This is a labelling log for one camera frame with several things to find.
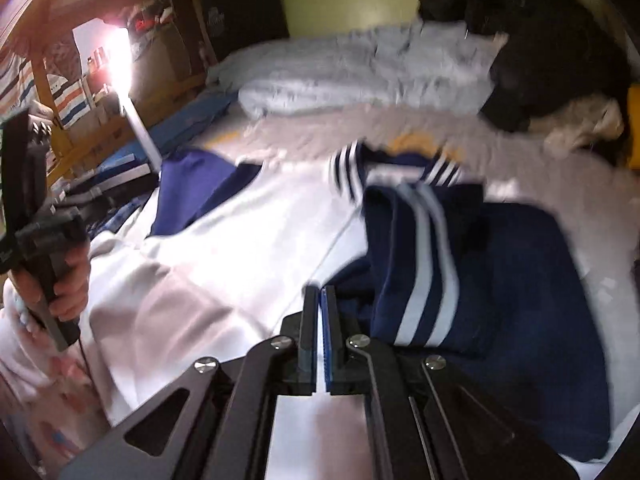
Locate black coat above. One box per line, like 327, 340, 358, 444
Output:
417, 0, 631, 133

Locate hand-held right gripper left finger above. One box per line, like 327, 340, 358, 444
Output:
59, 286, 320, 480

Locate white and navy varsity jacket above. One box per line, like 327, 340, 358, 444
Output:
87, 142, 613, 466

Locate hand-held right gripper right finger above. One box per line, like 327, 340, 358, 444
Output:
321, 286, 581, 480

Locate person's left hand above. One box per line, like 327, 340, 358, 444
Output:
9, 247, 92, 322

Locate striped cloth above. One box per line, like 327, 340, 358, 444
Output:
0, 52, 98, 128

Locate white desk lamp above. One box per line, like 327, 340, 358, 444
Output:
102, 25, 166, 173

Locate light grey duvet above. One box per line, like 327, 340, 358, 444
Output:
205, 20, 506, 118

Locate red hanging clothes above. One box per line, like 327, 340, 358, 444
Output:
127, 2, 176, 36

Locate cream garment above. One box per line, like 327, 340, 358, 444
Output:
530, 97, 626, 156

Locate blue plaid cloth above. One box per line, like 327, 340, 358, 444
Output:
87, 195, 156, 236

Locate wooden bed frame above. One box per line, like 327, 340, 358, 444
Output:
0, 0, 211, 186

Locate blue folded mat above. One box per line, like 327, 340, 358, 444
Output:
95, 92, 238, 181

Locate yellow cushion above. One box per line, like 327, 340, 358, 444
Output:
625, 85, 640, 171

